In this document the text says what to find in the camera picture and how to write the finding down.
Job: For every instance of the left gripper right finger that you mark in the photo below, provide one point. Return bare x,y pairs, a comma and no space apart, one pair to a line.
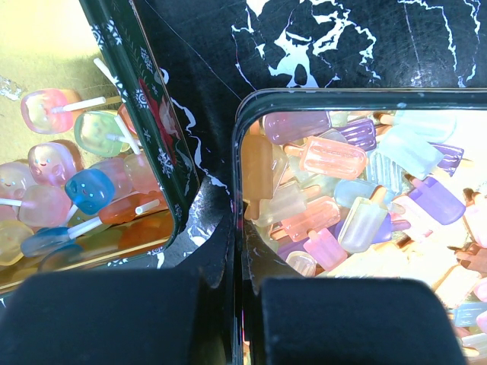
290,319

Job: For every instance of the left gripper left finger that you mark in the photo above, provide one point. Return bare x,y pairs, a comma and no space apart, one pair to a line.
179,315

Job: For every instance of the gold tin with gummies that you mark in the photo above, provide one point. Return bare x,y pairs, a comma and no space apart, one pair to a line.
386,183

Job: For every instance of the black marble pattern mat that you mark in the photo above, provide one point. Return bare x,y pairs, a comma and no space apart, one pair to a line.
212,54

